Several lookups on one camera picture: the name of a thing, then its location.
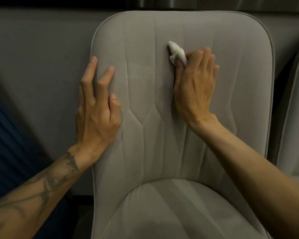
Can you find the person's left hand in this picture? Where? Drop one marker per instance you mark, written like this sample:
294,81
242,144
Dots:
96,121

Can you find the person's right hand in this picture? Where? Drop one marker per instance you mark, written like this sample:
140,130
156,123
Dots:
194,94

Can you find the person's right thumb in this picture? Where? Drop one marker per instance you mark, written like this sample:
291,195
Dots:
179,72

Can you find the person's left thumb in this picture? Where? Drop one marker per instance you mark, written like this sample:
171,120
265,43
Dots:
115,108

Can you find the person's right little finger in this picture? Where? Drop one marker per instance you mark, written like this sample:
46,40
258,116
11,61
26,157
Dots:
216,71

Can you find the person's right middle finger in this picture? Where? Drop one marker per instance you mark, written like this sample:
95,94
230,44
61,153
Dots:
206,58

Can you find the person's left middle finger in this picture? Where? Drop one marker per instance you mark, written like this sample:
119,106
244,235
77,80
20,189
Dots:
89,74

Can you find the white tissue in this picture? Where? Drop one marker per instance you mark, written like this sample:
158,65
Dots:
177,51

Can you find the grey upholstered chair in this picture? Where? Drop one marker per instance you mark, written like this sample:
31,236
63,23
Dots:
295,121
149,156

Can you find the person's right forearm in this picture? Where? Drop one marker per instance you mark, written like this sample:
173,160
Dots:
259,181

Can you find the person's left forearm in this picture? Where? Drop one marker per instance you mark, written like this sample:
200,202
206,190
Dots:
37,189

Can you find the blue pleated fabric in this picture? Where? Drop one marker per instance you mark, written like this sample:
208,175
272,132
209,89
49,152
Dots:
12,156

